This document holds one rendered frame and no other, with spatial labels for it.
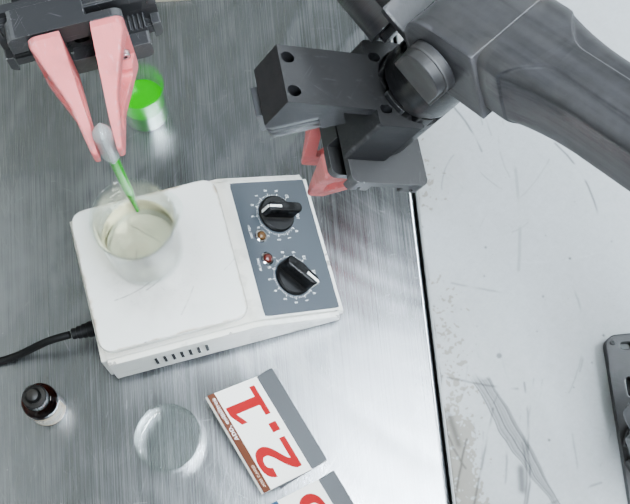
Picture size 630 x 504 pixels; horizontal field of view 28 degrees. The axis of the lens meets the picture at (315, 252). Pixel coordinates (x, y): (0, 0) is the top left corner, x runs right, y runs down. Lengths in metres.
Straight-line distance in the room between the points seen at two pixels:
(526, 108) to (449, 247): 0.38
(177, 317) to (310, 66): 0.25
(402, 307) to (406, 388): 0.07
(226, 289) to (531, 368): 0.27
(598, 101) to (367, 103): 0.20
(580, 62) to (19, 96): 0.60
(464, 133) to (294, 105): 0.34
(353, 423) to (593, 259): 0.25
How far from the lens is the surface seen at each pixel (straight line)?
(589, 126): 0.70
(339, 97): 0.83
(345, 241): 1.09
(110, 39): 0.78
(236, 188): 1.04
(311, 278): 1.02
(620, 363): 1.09
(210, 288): 0.99
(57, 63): 0.78
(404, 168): 0.90
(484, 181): 1.12
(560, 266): 1.10
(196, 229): 1.00
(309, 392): 1.06
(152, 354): 1.01
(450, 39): 0.74
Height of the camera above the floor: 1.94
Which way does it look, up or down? 74 degrees down
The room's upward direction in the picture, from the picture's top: 1 degrees clockwise
